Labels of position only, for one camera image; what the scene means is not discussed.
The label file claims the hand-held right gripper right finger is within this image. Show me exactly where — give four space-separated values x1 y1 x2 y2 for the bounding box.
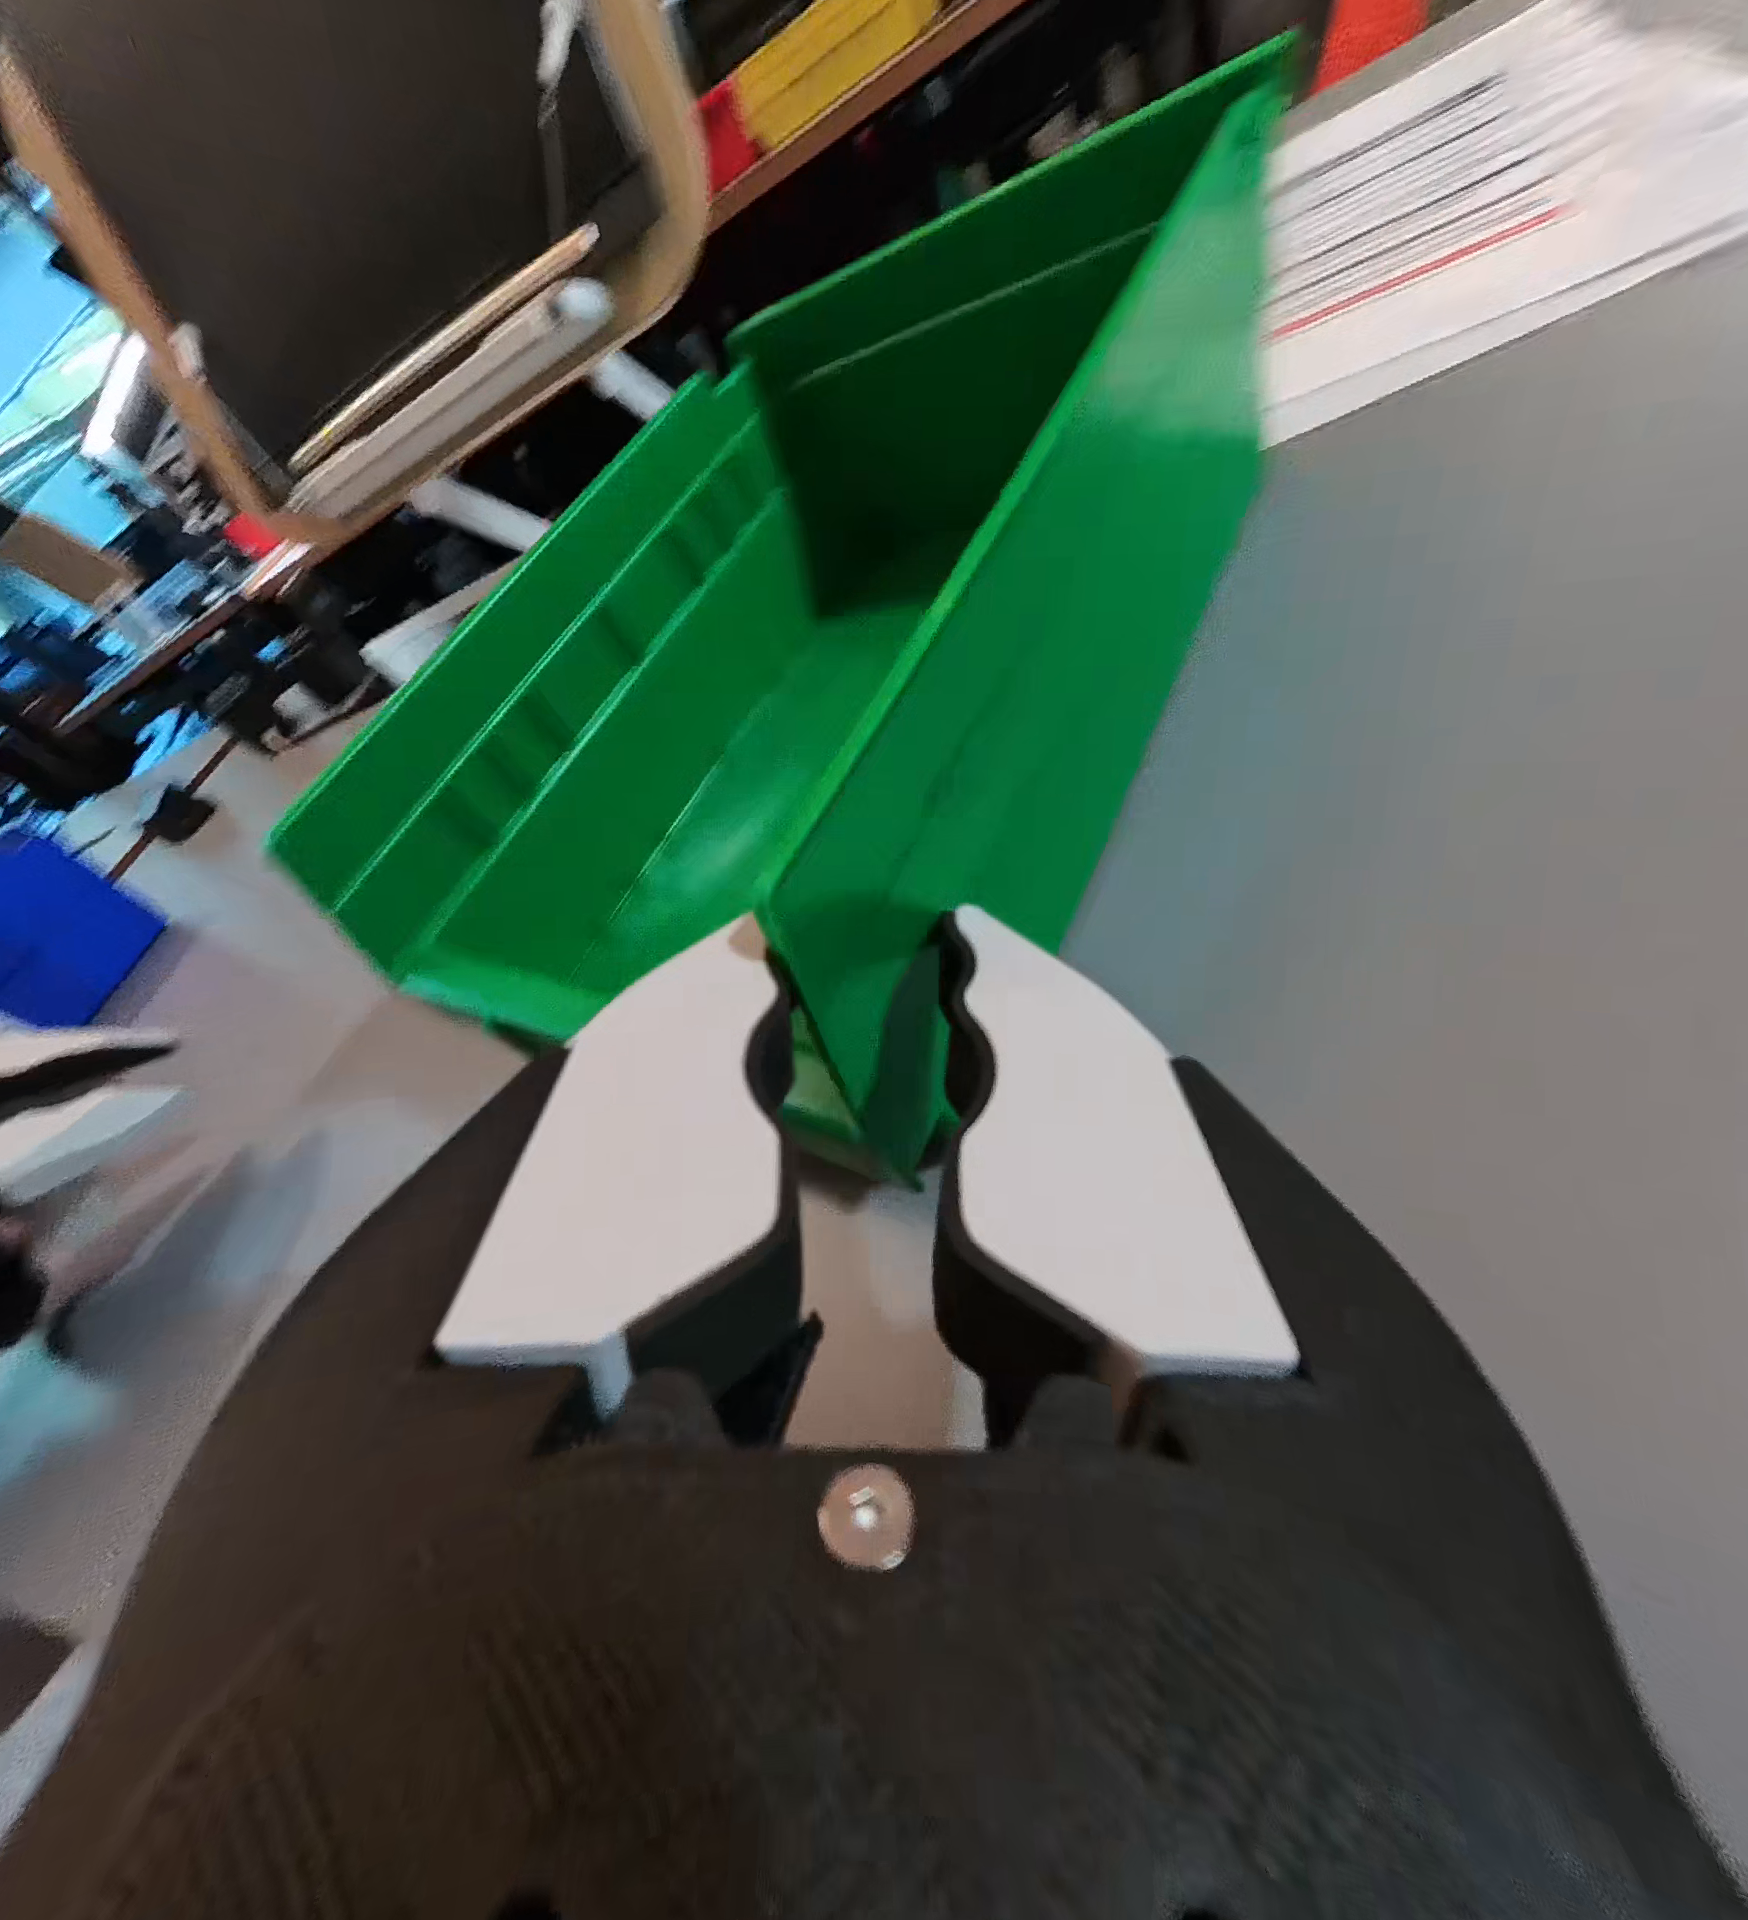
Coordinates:
935 906 1303 1436

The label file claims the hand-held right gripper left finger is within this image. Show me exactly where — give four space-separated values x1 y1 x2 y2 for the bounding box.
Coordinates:
437 915 826 1442

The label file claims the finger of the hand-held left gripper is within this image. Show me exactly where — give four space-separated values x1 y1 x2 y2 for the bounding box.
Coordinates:
0 1023 184 1119
0 1085 192 1210

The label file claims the green plastic bin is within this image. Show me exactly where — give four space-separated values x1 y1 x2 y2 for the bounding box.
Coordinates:
268 32 1303 1191

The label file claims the blue plastic bin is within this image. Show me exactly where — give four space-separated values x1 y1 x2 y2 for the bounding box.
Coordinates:
0 828 171 1052

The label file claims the black screen with tan rim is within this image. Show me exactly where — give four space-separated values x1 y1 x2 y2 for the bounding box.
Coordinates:
0 0 714 547

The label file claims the red plastic bin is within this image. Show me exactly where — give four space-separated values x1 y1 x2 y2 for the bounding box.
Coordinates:
691 79 766 198

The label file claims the white printed paper sheet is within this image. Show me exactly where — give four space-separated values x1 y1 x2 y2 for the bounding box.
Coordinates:
1261 0 1748 449

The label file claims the small yellow plastic bin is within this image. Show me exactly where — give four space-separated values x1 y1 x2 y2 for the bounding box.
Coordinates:
731 0 969 156

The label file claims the orange object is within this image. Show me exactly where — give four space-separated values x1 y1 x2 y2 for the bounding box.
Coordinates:
1320 0 1426 92

